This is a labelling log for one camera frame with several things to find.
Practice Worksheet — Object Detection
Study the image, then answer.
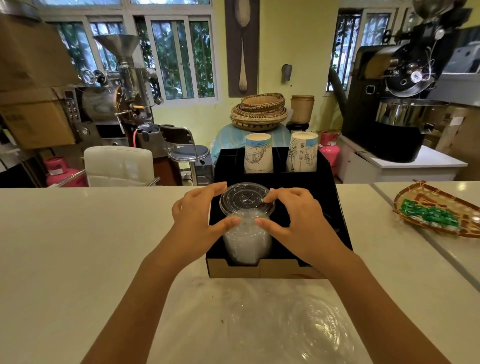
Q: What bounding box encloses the person's left hand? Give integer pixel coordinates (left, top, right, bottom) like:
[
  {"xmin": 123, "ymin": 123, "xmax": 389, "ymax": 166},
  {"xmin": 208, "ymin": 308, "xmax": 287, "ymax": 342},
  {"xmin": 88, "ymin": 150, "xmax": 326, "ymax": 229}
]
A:
[{"xmin": 171, "ymin": 182, "xmax": 242, "ymax": 269}]

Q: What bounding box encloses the person's right hand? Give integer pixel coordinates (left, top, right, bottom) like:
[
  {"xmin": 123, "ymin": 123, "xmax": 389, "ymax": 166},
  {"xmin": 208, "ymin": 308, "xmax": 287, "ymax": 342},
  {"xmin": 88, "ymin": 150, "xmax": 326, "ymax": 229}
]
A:
[{"xmin": 255, "ymin": 187, "xmax": 352, "ymax": 269}]

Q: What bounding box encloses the stack of clear plastic lids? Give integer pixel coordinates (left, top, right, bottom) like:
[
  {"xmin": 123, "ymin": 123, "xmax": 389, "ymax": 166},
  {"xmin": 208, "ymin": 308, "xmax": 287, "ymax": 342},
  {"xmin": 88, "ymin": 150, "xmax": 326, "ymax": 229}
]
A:
[{"xmin": 219, "ymin": 182, "xmax": 276, "ymax": 266}]

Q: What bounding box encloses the person's right forearm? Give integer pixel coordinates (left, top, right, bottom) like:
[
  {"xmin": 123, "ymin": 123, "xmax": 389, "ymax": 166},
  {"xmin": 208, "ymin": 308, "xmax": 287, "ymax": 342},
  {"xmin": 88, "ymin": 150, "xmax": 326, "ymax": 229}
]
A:
[{"xmin": 310, "ymin": 247, "xmax": 452, "ymax": 364}]

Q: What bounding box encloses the person's left forearm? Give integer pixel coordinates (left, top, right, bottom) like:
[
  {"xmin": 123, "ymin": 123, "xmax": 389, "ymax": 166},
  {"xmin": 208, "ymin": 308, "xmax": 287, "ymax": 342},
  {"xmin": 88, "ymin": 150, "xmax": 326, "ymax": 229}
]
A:
[{"xmin": 80, "ymin": 242, "xmax": 190, "ymax": 364}]

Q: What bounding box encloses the black cardboard organizer box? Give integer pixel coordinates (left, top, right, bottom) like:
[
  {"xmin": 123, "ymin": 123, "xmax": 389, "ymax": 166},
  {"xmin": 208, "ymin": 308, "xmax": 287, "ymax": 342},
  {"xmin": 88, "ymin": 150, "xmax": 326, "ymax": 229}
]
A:
[{"xmin": 205, "ymin": 147, "xmax": 353, "ymax": 280}]

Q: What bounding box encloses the paper cup stack, boat print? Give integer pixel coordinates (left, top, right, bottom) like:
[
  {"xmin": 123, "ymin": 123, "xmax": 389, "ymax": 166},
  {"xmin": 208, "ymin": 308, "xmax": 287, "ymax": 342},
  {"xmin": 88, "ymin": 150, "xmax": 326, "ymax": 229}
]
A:
[{"xmin": 244, "ymin": 133, "xmax": 274, "ymax": 174}]

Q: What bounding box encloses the black chrome stool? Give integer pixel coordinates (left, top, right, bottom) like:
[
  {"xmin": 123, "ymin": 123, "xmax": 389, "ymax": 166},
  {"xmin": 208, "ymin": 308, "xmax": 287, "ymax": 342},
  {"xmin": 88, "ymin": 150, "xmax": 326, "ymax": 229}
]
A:
[{"xmin": 160, "ymin": 125, "xmax": 214, "ymax": 187}]

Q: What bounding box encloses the paper cup stack, line drawing print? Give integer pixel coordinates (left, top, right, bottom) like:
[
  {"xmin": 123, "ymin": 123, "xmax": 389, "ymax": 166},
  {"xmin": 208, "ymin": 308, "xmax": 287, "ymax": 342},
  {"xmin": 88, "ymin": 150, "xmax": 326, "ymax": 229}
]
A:
[{"xmin": 286, "ymin": 131, "xmax": 319, "ymax": 173}]

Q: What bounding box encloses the blue cloth covered table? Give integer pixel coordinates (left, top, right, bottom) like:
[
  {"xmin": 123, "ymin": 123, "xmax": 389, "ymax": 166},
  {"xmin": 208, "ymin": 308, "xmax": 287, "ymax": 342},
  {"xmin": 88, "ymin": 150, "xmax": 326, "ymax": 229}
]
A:
[{"xmin": 211, "ymin": 123, "xmax": 292, "ymax": 163}]

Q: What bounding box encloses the pink gas cylinder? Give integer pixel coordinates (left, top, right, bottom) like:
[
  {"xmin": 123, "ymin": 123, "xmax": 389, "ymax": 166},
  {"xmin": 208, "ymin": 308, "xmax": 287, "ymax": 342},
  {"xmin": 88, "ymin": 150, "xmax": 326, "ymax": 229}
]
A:
[
  {"xmin": 44, "ymin": 157, "xmax": 89, "ymax": 188},
  {"xmin": 318, "ymin": 130, "xmax": 341, "ymax": 176}
]

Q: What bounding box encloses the clear plastic wrap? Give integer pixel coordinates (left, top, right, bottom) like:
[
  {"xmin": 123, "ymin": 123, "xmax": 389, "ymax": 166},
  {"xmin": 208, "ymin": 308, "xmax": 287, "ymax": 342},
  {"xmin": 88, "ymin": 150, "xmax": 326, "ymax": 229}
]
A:
[{"xmin": 225, "ymin": 292, "xmax": 357, "ymax": 364}]

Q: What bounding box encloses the stack of woven basket trays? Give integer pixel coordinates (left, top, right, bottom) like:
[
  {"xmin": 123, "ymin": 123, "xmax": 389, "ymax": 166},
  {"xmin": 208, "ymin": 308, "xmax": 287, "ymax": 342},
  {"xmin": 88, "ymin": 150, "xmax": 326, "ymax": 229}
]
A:
[{"xmin": 230, "ymin": 92, "xmax": 289, "ymax": 132}]

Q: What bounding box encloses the tall woven basket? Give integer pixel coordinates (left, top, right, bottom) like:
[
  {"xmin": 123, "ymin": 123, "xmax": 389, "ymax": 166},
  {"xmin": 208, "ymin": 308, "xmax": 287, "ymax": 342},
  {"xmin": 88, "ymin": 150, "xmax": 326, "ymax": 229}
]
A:
[{"xmin": 290, "ymin": 95, "xmax": 316, "ymax": 124}]

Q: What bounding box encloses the white padded chair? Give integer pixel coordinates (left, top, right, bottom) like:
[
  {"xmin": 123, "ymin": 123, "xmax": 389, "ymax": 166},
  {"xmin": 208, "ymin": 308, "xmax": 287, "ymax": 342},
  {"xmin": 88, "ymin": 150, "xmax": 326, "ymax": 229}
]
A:
[{"xmin": 83, "ymin": 145, "xmax": 161, "ymax": 187}]

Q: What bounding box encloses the white cabinet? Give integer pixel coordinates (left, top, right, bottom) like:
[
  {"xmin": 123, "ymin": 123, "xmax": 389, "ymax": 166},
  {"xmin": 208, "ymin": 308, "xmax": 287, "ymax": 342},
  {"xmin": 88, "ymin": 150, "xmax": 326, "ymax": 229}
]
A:
[{"xmin": 337, "ymin": 135, "xmax": 469, "ymax": 184}]

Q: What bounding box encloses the pile of green packets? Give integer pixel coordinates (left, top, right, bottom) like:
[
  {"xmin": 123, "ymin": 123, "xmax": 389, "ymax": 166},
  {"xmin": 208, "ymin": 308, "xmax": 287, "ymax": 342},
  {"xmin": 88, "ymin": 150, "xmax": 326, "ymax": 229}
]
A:
[{"xmin": 399, "ymin": 199, "xmax": 461, "ymax": 230}]

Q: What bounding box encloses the black coffee roaster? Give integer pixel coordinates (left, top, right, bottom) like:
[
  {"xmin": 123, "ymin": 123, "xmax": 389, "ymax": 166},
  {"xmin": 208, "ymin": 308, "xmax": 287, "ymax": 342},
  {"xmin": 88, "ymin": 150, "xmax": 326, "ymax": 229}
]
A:
[{"xmin": 328, "ymin": 0, "xmax": 474, "ymax": 164}]

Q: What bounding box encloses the silver coffee roaster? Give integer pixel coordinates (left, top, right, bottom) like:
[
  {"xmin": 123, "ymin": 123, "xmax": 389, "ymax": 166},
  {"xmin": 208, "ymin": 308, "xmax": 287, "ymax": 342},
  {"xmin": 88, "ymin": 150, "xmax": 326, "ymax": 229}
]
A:
[{"xmin": 62, "ymin": 34, "xmax": 166, "ymax": 148}]

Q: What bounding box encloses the wide barred window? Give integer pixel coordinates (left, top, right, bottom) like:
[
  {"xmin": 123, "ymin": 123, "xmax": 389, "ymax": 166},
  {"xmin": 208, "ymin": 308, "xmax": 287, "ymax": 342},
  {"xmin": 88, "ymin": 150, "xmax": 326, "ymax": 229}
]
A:
[{"xmin": 35, "ymin": 0, "xmax": 219, "ymax": 106}]

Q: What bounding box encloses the woven bamboo tray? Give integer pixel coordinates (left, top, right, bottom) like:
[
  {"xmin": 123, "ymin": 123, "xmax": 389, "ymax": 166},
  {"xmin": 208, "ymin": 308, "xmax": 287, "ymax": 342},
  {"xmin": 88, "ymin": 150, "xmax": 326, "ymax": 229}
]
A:
[{"xmin": 392, "ymin": 180, "xmax": 480, "ymax": 239}]

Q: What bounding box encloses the narrow barred window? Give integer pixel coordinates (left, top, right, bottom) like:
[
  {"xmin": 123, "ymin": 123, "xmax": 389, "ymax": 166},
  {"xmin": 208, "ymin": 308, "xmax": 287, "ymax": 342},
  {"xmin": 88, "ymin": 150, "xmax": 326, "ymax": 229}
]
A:
[{"xmin": 325, "ymin": 9, "xmax": 399, "ymax": 93}]

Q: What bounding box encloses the cardboard box with white label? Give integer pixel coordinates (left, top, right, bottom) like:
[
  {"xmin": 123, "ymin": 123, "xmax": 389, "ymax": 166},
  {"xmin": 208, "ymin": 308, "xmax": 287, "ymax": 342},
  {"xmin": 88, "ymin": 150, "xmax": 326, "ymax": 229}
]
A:
[{"xmin": 423, "ymin": 106, "xmax": 480, "ymax": 182}]

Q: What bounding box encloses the small brown cardboard box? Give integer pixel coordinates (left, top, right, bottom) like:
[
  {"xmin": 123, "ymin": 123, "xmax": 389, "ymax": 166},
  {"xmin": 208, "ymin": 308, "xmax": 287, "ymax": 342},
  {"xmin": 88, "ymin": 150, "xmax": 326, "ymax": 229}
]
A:
[{"xmin": 0, "ymin": 88, "xmax": 78, "ymax": 151}]

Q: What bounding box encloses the large brown cardboard box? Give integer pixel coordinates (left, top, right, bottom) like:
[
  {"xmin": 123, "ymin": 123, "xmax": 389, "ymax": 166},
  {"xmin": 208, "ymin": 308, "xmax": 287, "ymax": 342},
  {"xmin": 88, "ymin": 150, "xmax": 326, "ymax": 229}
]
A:
[{"xmin": 0, "ymin": 13, "xmax": 82, "ymax": 93}]

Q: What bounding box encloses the spoon wall poster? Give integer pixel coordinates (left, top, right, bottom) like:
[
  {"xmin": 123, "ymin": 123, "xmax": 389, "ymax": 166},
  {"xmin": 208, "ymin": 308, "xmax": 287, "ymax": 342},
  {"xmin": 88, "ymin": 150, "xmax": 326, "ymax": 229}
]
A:
[{"xmin": 224, "ymin": 0, "xmax": 260, "ymax": 98}]

